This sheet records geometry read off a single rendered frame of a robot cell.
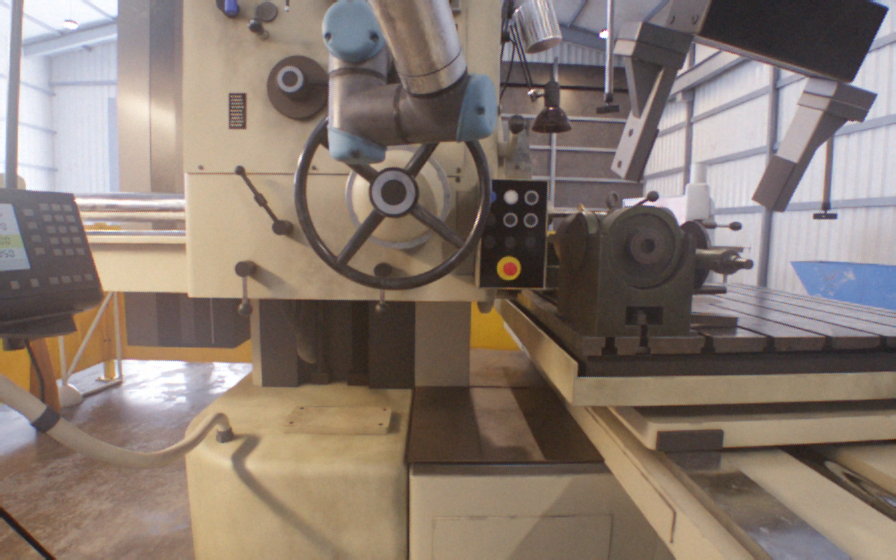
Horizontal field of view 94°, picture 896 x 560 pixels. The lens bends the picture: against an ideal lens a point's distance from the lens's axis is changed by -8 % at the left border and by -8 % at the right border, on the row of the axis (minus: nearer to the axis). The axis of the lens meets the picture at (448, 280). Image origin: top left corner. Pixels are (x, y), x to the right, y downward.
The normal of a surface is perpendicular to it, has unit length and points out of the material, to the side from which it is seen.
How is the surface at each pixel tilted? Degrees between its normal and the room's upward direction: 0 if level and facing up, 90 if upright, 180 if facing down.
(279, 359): 90
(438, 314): 90
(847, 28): 113
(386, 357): 90
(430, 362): 90
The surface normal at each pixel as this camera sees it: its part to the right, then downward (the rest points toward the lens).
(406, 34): -0.17, 0.85
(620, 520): 0.04, 0.11
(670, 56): 0.07, 0.49
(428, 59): 0.19, 0.79
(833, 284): -0.86, 0.04
